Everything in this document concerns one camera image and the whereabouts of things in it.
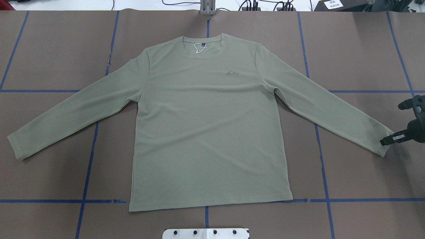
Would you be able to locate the olive green long-sleeve shirt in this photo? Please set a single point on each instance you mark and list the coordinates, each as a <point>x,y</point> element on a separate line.
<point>207,128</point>

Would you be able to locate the black box with label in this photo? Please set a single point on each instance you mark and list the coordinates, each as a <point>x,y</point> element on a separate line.
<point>341,6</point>

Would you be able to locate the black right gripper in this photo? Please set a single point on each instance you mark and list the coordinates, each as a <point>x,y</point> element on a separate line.
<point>417,129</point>

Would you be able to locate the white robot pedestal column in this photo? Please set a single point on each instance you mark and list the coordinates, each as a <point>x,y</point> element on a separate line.
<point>207,233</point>

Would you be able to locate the aluminium frame post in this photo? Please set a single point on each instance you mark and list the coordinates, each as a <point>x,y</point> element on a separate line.
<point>207,7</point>

